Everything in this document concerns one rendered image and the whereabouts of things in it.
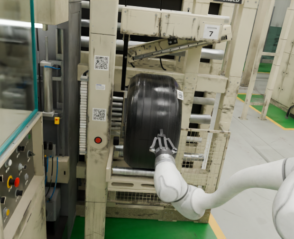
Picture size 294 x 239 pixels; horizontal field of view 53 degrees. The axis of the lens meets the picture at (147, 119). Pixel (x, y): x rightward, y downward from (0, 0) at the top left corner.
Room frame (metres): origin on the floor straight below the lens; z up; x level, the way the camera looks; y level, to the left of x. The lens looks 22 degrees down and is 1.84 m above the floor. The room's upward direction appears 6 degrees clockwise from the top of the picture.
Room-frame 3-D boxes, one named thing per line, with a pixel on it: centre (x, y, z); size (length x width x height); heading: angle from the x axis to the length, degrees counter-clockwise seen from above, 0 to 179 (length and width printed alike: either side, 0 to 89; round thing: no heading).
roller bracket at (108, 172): (1.60, 0.20, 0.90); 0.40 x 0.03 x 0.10; 5
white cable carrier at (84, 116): (1.54, 0.36, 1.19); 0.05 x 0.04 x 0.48; 5
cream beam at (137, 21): (1.93, -0.08, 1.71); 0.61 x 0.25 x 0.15; 95
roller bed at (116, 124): (1.98, 0.27, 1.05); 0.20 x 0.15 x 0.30; 95
